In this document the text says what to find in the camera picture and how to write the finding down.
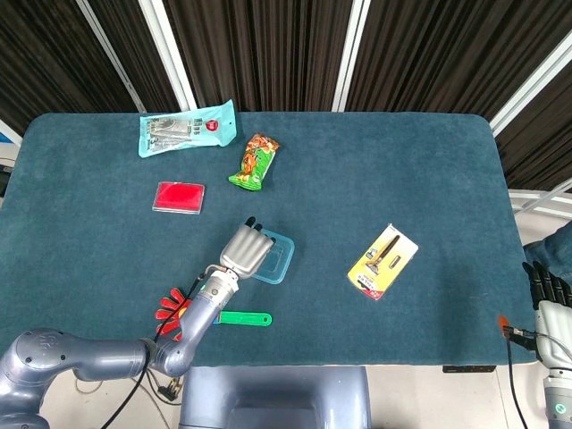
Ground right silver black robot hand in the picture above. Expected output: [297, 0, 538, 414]
[498, 261, 572, 370]

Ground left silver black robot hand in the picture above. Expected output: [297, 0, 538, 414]
[206, 216, 277, 281]

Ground blue transparent plastic lid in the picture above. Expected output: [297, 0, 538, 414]
[252, 228, 296, 286]

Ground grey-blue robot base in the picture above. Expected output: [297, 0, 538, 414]
[178, 366, 373, 429]

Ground red hand clapper toy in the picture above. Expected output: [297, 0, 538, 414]
[155, 288, 273, 343]

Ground red ink pad case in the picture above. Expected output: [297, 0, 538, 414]
[152, 181, 206, 216]

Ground green orange snack bag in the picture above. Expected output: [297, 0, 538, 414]
[228, 132, 281, 192]

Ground black table control panel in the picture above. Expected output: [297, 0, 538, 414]
[442, 365, 498, 374]

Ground teal table cloth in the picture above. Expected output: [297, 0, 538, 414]
[0, 111, 535, 368]

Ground light blue pouch package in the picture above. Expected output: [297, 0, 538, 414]
[138, 98, 237, 159]

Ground yellow razor blister pack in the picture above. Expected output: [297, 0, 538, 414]
[347, 223, 420, 301]

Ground black power plug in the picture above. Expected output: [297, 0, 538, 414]
[158, 374, 184, 402]

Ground black pleated curtain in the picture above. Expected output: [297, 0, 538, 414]
[0, 0, 572, 193]

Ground white metal pole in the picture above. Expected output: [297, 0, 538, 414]
[74, 0, 147, 114]
[137, 0, 198, 111]
[489, 38, 572, 138]
[332, 0, 380, 113]

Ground black right hand cable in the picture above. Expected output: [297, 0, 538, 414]
[502, 326, 537, 429]

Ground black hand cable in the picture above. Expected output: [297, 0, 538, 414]
[502, 326, 537, 429]
[102, 274, 206, 429]

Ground white metal frame bars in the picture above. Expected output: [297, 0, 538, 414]
[508, 178, 572, 221]

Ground black left hand cable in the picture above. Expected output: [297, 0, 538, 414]
[102, 274, 206, 429]

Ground white floor cable loop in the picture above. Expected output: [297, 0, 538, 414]
[74, 379, 105, 395]

